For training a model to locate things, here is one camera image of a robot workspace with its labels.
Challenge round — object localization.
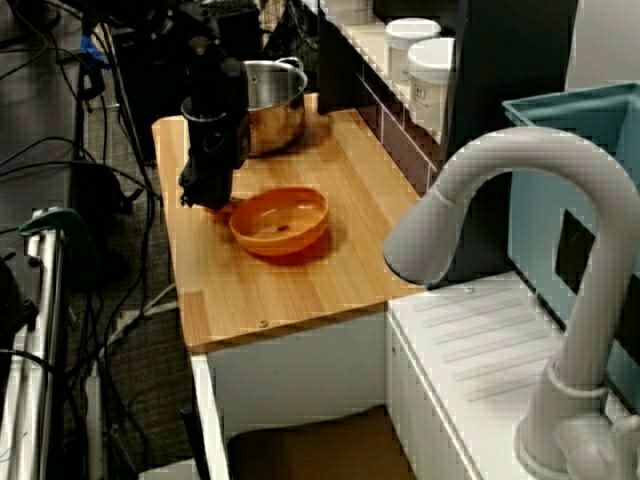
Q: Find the blue plastic bin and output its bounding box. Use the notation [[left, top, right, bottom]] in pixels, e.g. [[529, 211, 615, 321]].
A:
[[502, 82, 640, 416]]

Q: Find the white cable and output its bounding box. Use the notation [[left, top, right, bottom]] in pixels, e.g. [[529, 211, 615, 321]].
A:
[[97, 282, 179, 361]]

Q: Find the black computer box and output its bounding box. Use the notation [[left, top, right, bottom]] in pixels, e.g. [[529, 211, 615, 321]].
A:
[[108, 12, 266, 164]]

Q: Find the dark grey cabinet post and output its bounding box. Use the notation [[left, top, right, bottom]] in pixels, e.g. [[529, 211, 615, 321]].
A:
[[446, 0, 580, 281]]

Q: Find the orange plastic toy pan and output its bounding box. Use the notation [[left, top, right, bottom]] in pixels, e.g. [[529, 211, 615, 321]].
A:
[[214, 186, 330, 257]]

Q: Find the grey toy faucet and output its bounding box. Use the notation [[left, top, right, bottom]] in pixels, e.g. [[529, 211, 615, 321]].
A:
[[383, 126, 640, 480]]

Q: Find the black cable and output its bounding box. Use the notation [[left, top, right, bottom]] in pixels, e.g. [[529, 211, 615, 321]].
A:
[[0, 159, 161, 201]]

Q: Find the green clamp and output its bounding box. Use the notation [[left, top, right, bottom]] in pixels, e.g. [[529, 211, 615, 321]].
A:
[[18, 207, 101, 281]]

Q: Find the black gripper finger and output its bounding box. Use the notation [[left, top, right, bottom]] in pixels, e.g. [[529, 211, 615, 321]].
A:
[[204, 172, 234, 211], [178, 172, 206, 206]]

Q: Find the white lidded plastic jar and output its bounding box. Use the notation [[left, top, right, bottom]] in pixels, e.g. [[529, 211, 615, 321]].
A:
[[384, 17, 443, 86], [407, 37, 457, 136]]

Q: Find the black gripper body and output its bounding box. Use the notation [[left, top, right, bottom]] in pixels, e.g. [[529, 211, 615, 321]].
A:
[[184, 112, 251, 175]]

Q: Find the stainless steel pot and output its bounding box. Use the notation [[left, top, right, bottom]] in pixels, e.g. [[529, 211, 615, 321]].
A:
[[239, 56, 310, 157]]

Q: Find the white toy sink unit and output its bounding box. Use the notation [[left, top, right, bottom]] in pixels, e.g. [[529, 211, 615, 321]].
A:
[[189, 272, 640, 480]]

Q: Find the aluminium frame rail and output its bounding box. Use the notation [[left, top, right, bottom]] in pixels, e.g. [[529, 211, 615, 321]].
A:
[[0, 209, 69, 480]]

